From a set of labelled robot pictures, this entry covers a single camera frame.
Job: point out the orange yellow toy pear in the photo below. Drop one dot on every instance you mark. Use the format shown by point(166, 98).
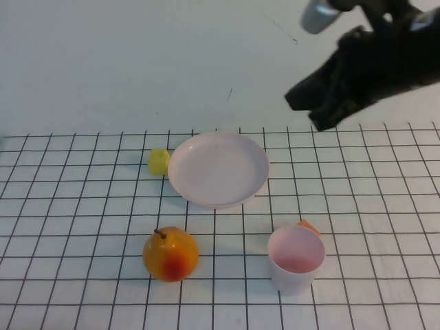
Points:
point(172, 258)

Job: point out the white black grid table mat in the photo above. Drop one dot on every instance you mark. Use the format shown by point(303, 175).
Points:
point(68, 206)

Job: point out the yellow sponge cube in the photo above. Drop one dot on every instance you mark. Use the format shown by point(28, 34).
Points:
point(157, 164)

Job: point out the pale pink plastic cup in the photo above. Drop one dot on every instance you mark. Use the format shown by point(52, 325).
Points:
point(292, 279)

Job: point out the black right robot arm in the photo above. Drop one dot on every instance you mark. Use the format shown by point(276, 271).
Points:
point(316, 17)

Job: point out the pale pink round plate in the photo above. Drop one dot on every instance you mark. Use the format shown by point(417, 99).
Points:
point(216, 172)

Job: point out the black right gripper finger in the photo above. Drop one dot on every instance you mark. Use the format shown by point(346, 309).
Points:
point(333, 111)
point(309, 91)

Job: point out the orange block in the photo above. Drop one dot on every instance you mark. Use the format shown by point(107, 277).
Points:
point(309, 226)

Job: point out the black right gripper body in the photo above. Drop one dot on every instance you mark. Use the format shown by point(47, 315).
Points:
point(385, 62)

